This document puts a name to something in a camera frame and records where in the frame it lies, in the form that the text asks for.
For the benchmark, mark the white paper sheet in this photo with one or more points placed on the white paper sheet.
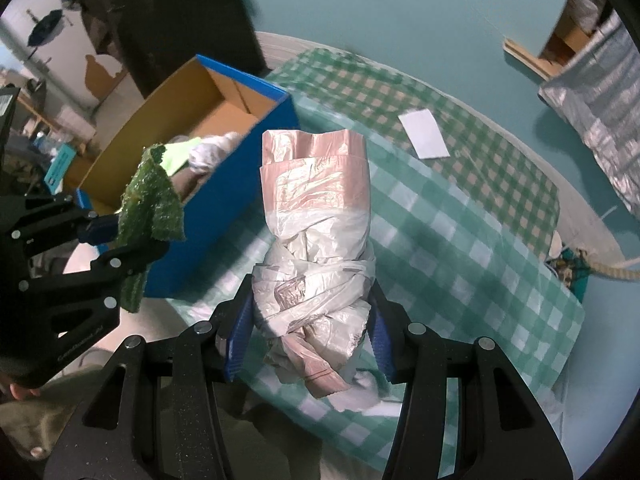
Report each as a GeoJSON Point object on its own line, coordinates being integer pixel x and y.
{"type": "Point", "coordinates": [425, 132]}

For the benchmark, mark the yellow green cloth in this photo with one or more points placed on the yellow green cloth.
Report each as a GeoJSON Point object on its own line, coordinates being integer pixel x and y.
{"type": "Point", "coordinates": [179, 157]}

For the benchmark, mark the silver tarp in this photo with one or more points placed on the silver tarp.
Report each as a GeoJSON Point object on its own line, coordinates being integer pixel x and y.
{"type": "Point", "coordinates": [600, 110]}

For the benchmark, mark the person's left hand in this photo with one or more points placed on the person's left hand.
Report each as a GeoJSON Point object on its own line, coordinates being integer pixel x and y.
{"type": "Point", "coordinates": [17, 391]}

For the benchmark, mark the pink white plastic bag roll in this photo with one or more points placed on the pink white plastic bag roll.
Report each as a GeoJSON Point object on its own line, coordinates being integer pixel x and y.
{"type": "Point", "coordinates": [315, 240]}

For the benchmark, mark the green beige checked tablecloth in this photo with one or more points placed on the green beige checked tablecloth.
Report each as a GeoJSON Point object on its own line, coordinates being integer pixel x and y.
{"type": "Point", "coordinates": [480, 170]}

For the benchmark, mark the dark umbrella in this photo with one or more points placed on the dark umbrella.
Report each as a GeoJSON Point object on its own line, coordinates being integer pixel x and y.
{"type": "Point", "coordinates": [45, 27]}

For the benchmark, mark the small white plastic object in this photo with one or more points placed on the small white plastic object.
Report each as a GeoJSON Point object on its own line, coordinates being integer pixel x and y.
{"type": "Point", "coordinates": [372, 397]}

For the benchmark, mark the blue cardboard box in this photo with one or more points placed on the blue cardboard box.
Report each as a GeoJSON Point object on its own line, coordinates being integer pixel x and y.
{"type": "Point", "coordinates": [270, 125]}

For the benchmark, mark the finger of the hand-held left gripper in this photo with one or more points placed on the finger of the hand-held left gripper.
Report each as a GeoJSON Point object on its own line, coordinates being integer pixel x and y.
{"type": "Point", "coordinates": [100, 272]}
{"type": "Point", "coordinates": [100, 232]}

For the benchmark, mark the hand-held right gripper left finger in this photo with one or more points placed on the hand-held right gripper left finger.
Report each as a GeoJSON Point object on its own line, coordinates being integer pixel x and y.
{"type": "Point", "coordinates": [235, 345]}

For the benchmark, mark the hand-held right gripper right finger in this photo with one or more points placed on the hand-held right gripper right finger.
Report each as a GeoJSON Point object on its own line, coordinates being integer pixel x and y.
{"type": "Point", "coordinates": [382, 345]}

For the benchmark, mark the cardboard strip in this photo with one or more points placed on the cardboard strip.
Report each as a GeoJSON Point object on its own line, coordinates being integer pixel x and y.
{"type": "Point", "coordinates": [525, 60]}

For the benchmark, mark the teal carton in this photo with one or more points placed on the teal carton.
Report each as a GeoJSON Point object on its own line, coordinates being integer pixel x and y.
{"type": "Point", "coordinates": [60, 167]}

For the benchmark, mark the green white checked plastic tablecloth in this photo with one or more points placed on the green white checked plastic tablecloth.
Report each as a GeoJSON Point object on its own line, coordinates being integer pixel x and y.
{"type": "Point", "coordinates": [450, 270]}

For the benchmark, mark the brown cardboard box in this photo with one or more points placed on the brown cardboard box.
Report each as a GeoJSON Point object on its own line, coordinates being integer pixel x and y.
{"type": "Point", "coordinates": [570, 40]}

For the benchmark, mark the white blue plastic bag wad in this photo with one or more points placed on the white blue plastic bag wad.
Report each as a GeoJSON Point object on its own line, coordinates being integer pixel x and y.
{"type": "Point", "coordinates": [215, 152]}

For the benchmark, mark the green scrub sponge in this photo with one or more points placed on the green scrub sponge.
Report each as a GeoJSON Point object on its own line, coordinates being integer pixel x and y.
{"type": "Point", "coordinates": [150, 210]}

